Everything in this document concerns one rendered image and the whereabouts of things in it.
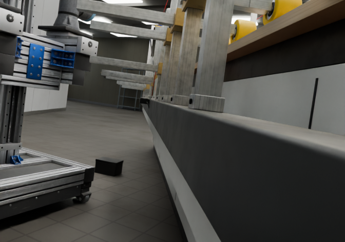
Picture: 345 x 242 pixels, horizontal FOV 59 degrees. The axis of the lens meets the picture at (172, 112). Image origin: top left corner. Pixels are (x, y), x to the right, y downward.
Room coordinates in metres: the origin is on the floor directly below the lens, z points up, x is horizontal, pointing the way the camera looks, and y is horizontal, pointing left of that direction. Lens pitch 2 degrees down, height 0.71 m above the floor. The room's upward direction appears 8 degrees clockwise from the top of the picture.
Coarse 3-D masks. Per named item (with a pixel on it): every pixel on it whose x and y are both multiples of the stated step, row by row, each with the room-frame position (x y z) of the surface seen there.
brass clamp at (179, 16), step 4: (180, 8) 0.87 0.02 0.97; (176, 12) 0.87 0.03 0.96; (180, 12) 0.87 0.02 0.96; (184, 12) 0.87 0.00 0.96; (176, 16) 0.87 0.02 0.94; (180, 16) 0.87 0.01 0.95; (176, 20) 0.87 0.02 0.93; (180, 20) 0.87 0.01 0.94; (176, 24) 0.87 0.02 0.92; (180, 24) 0.87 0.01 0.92; (172, 28) 0.91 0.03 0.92; (176, 28) 0.90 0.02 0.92; (180, 28) 0.90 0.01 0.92; (172, 32) 0.96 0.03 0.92
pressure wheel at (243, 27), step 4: (236, 20) 0.93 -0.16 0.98; (240, 20) 0.92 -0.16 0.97; (244, 20) 0.92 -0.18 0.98; (236, 24) 0.93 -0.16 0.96; (240, 24) 0.90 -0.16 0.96; (244, 24) 0.91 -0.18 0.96; (248, 24) 0.91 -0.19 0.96; (252, 24) 0.91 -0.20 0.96; (236, 28) 0.94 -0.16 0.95; (240, 28) 0.90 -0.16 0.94; (244, 28) 0.90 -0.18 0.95; (248, 28) 0.90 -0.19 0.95; (252, 28) 0.91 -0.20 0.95; (256, 28) 0.91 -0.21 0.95; (236, 32) 0.93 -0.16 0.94; (240, 32) 0.90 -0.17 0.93; (244, 32) 0.90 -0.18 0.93; (248, 32) 0.90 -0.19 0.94; (232, 36) 0.96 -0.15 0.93; (236, 36) 0.91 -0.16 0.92; (240, 36) 0.90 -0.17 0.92; (232, 40) 0.95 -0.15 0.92; (236, 40) 0.91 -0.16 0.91
